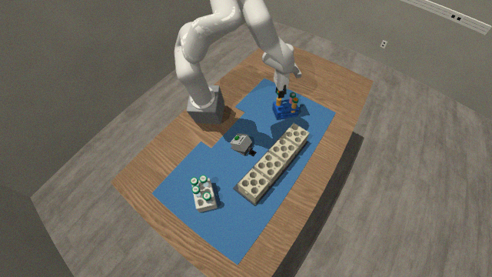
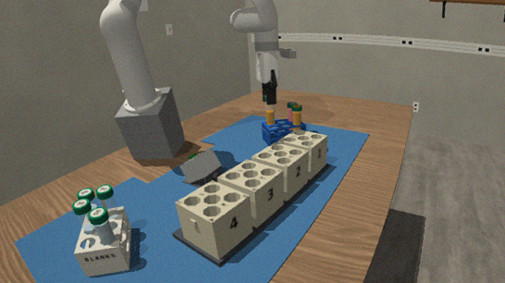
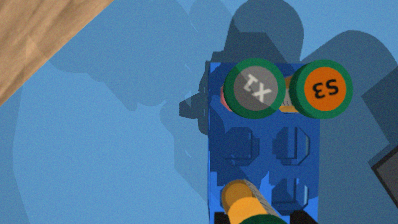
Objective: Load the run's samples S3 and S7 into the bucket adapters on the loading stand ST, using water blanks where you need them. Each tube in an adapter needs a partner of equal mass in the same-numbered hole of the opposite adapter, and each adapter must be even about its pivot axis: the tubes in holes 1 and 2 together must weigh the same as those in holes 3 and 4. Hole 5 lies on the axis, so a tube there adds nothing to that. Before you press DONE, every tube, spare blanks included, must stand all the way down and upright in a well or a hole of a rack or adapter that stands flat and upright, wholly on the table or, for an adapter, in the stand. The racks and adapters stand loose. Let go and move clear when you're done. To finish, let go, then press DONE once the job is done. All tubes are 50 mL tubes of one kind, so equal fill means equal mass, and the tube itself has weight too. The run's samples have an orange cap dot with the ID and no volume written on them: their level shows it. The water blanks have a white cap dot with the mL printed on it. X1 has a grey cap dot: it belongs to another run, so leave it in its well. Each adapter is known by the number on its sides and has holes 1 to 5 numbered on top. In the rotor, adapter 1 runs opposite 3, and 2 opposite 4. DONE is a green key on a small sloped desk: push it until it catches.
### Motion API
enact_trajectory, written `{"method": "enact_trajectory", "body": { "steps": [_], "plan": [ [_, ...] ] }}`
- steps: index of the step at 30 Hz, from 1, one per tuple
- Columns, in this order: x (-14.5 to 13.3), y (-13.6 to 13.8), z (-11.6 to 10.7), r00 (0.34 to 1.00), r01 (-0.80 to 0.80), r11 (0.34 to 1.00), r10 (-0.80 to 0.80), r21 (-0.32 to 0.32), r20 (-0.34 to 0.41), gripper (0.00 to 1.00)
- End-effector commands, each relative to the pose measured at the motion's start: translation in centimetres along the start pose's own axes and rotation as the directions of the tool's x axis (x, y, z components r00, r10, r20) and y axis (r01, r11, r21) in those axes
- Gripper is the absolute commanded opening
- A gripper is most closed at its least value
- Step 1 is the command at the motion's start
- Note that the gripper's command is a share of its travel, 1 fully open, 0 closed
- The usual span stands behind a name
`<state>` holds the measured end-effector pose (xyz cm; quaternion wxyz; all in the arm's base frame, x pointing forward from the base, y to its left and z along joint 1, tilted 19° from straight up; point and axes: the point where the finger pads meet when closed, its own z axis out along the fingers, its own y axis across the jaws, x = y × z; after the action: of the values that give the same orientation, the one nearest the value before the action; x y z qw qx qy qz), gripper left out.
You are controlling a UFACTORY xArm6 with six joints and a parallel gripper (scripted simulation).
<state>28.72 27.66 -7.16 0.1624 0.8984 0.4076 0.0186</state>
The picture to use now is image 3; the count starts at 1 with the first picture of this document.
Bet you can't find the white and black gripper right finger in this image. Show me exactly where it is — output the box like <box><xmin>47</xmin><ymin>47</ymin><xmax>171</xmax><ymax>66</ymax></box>
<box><xmin>289</xmin><ymin>210</ymin><xmax>318</xmax><ymax>224</ymax></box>

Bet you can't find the blue tube rack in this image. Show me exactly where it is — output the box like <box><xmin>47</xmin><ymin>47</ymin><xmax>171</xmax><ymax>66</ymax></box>
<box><xmin>207</xmin><ymin>63</ymin><xmax>320</xmax><ymax>224</ymax></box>

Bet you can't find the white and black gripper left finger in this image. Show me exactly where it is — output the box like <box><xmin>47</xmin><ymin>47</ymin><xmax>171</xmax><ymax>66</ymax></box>
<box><xmin>214</xmin><ymin>212</ymin><xmax>231</xmax><ymax>224</ymax></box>

